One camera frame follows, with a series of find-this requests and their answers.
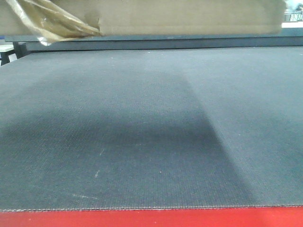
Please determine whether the red conveyor edge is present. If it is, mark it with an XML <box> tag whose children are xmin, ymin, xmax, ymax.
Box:
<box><xmin>0</xmin><ymin>207</ymin><xmax>303</xmax><ymax>227</ymax></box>

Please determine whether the black conveyor side frame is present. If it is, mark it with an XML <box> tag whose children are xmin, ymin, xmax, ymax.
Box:
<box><xmin>5</xmin><ymin>29</ymin><xmax>303</xmax><ymax>52</ymax></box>

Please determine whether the brown cardboard carton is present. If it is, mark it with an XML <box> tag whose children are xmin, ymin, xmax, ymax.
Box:
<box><xmin>0</xmin><ymin>0</ymin><xmax>286</xmax><ymax>45</ymax></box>

